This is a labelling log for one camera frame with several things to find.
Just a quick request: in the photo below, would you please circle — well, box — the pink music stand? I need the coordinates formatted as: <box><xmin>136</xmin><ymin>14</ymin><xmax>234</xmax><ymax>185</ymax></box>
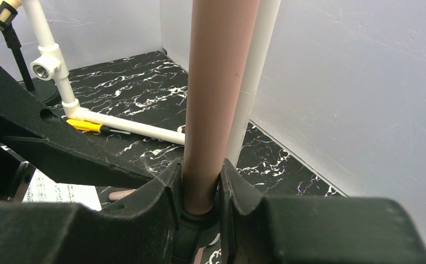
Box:
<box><xmin>108</xmin><ymin>0</ymin><xmax>262</xmax><ymax>264</ymax></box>

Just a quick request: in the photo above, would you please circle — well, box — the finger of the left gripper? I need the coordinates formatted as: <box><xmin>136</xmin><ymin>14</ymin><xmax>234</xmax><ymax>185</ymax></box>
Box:
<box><xmin>0</xmin><ymin>66</ymin><xmax>152</xmax><ymax>188</ymax></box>

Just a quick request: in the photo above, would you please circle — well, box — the white PVC pipe frame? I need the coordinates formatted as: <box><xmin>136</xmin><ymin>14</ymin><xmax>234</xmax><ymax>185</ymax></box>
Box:
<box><xmin>21</xmin><ymin>0</ymin><xmax>282</xmax><ymax>168</ymax></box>

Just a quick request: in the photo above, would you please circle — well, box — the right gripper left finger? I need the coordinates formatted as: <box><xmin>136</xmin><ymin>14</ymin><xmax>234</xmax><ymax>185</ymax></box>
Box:
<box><xmin>0</xmin><ymin>159</ymin><xmax>181</xmax><ymax>263</ymax></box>

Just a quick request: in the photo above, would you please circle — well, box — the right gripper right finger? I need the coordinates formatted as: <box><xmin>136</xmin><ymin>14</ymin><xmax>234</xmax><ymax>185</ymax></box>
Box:
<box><xmin>218</xmin><ymin>160</ymin><xmax>426</xmax><ymax>263</ymax></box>

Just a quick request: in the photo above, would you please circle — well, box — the sheet music page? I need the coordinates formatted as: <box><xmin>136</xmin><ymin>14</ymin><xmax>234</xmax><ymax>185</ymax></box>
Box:
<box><xmin>23</xmin><ymin>170</ymin><xmax>102</xmax><ymax>211</ymax></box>

